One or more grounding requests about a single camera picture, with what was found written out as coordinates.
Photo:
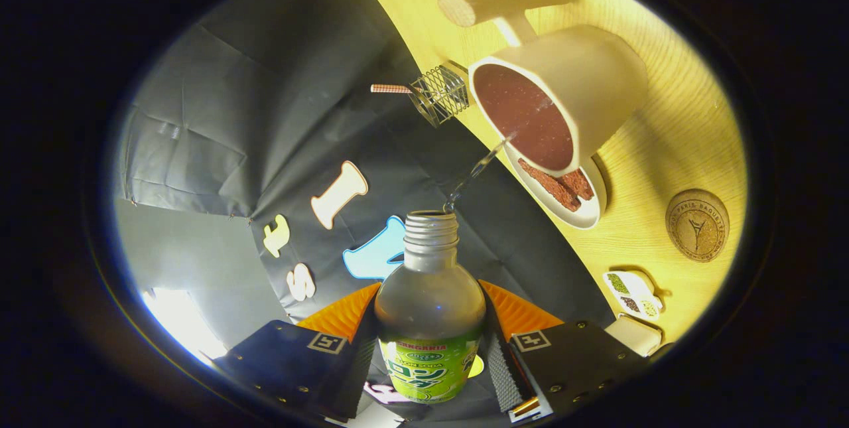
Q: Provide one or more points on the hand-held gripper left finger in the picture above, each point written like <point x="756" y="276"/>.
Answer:
<point x="358" y="365"/>

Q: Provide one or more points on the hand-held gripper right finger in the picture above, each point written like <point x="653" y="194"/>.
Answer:
<point x="501" y="365"/>

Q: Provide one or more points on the silver bottle with green label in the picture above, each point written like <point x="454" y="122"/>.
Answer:
<point x="430" y="308"/>

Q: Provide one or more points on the clear juice stream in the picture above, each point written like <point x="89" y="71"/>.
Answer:
<point x="476" y="171"/>

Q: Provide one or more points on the round cork coaster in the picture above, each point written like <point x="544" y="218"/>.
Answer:
<point x="696" y="225"/>

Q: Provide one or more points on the white toaster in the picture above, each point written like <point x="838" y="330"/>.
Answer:
<point x="633" y="335"/>

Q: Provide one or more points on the white divided dish of beans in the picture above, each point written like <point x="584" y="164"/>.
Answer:
<point x="635" y="290"/>

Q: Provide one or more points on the white round plate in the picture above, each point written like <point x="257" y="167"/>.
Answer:
<point x="584" y="215"/>

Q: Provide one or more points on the brown meat piece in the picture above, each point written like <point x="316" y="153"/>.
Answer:
<point x="578" y="184"/>
<point x="547" y="186"/>

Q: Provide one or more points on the black backdrop cloth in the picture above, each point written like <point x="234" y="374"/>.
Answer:
<point x="298" y="116"/>

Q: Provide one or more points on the wooden table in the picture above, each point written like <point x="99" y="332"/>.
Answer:
<point x="663" y="142"/>

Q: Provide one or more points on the striped straw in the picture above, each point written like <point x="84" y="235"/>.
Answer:
<point x="391" y="89"/>

